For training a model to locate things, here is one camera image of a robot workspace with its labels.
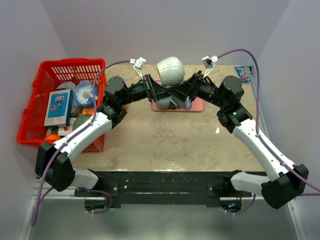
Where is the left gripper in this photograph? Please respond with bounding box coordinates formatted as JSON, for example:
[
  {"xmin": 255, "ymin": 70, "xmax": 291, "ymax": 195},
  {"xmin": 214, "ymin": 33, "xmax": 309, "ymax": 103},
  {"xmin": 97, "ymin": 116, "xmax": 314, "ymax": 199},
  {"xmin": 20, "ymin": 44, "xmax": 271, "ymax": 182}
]
[{"xmin": 119, "ymin": 73, "xmax": 171, "ymax": 107}]

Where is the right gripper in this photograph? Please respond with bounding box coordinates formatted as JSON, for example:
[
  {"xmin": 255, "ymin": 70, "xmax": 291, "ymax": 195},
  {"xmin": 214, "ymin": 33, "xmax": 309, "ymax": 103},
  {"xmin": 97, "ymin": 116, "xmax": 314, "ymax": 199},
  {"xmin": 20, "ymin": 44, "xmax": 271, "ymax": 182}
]
[{"xmin": 165, "ymin": 70, "xmax": 227, "ymax": 109}]

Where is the blue butterfly mug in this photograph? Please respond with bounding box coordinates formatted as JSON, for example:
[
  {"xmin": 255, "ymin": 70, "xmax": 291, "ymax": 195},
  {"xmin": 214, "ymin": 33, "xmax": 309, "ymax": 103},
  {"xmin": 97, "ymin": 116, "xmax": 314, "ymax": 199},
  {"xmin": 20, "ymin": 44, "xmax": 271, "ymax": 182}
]
[{"xmin": 170, "ymin": 96, "xmax": 193, "ymax": 111}]

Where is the white speckled mug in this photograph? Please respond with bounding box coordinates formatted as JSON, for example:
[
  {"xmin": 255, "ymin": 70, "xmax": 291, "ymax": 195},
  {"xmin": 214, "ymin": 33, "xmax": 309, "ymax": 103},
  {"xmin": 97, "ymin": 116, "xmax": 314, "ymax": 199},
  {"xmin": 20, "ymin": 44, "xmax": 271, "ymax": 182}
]
[{"xmin": 156, "ymin": 56, "xmax": 185, "ymax": 86}]

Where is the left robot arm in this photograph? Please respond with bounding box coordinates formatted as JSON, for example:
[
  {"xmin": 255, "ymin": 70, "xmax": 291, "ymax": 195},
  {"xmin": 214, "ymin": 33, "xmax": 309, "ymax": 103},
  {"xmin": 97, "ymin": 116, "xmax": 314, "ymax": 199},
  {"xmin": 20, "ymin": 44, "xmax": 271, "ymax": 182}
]
[{"xmin": 35, "ymin": 74, "xmax": 196, "ymax": 196}]

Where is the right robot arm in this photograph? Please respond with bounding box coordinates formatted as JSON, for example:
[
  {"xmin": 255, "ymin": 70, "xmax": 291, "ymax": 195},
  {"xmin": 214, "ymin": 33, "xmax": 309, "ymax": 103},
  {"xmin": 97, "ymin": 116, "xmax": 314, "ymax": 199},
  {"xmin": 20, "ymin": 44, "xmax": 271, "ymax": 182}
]
[{"xmin": 165, "ymin": 72, "xmax": 309, "ymax": 209}]

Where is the grey-blue mug front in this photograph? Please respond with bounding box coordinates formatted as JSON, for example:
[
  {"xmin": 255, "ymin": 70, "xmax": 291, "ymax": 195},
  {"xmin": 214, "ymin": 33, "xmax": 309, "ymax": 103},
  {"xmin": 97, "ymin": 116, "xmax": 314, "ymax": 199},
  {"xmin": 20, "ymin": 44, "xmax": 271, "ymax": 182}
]
[{"xmin": 155, "ymin": 98, "xmax": 177, "ymax": 110}]

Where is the pink tray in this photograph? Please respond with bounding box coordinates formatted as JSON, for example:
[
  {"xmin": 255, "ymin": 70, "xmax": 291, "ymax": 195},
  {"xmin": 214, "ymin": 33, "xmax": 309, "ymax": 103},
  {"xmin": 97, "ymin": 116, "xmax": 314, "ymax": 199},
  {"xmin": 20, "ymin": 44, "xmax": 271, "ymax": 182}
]
[{"xmin": 150, "ymin": 79, "xmax": 205, "ymax": 113}]

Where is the blue snack packet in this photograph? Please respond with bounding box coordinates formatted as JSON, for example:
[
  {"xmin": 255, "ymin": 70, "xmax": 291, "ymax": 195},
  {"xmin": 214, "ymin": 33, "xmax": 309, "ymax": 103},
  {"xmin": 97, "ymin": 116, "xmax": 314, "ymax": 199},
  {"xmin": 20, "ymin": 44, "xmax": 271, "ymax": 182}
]
[{"xmin": 234, "ymin": 66, "xmax": 251, "ymax": 83}]

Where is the blue white plastic bag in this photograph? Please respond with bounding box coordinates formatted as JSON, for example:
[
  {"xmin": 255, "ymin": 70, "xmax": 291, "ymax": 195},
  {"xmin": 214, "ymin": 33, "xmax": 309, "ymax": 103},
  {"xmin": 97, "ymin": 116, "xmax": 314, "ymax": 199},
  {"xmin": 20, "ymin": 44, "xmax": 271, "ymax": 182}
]
[{"xmin": 72, "ymin": 80, "xmax": 99, "ymax": 107}]

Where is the green melon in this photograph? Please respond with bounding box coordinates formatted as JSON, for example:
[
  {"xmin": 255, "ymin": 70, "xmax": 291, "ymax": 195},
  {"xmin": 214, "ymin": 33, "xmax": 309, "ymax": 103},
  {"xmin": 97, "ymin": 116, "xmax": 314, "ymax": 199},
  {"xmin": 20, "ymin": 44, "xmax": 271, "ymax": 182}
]
[{"xmin": 72, "ymin": 114, "xmax": 92, "ymax": 131}]

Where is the round tin can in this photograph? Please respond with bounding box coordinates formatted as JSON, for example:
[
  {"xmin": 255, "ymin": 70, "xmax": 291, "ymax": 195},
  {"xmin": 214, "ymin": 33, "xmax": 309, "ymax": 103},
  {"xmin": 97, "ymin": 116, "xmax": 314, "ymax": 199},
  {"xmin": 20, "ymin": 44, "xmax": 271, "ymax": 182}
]
[{"xmin": 56, "ymin": 81, "xmax": 76, "ymax": 91}]

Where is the blue product box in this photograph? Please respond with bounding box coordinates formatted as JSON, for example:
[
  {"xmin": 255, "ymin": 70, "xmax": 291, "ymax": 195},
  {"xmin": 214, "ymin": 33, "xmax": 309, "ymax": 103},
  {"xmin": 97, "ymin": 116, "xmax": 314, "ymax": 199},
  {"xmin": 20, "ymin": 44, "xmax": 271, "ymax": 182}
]
[{"xmin": 43, "ymin": 89, "xmax": 73, "ymax": 128}]

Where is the red plastic basket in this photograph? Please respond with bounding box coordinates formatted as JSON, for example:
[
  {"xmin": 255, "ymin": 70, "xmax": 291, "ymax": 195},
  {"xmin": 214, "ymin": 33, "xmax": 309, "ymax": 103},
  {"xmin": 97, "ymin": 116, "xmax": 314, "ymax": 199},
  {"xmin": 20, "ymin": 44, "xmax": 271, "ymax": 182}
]
[{"xmin": 16, "ymin": 58, "xmax": 106, "ymax": 147}]

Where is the orange fruit in basket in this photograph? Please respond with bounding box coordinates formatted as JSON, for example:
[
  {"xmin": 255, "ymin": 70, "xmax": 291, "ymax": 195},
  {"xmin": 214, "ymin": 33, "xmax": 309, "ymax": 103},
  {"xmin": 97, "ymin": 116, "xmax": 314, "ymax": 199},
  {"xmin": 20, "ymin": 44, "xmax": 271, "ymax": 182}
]
[{"xmin": 45, "ymin": 133, "xmax": 61, "ymax": 141}]

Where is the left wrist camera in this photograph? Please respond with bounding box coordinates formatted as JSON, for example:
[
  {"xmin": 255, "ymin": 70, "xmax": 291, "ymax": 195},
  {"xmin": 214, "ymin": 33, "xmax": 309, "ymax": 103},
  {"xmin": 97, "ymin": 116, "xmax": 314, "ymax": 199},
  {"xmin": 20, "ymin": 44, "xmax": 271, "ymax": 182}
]
[{"xmin": 129, "ymin": 57, "xmax": 146, "ymax": 80}]

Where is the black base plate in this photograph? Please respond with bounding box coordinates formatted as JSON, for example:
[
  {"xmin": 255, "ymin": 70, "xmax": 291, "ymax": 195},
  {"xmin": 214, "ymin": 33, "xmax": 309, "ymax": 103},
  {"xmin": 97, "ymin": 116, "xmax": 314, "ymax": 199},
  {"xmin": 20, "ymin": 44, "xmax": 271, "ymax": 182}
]
[{"xmin": 74, "ymin": 171, "xmax": 251, "ymax": 210}]

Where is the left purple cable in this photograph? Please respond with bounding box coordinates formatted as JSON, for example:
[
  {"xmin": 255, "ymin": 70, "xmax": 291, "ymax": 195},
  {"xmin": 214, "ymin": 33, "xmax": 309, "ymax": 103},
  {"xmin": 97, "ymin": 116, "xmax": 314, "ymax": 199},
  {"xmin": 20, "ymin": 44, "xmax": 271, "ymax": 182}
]
[{"xmin": 29, "ymin": 59, "xmax": 133, "ymax": 227}]

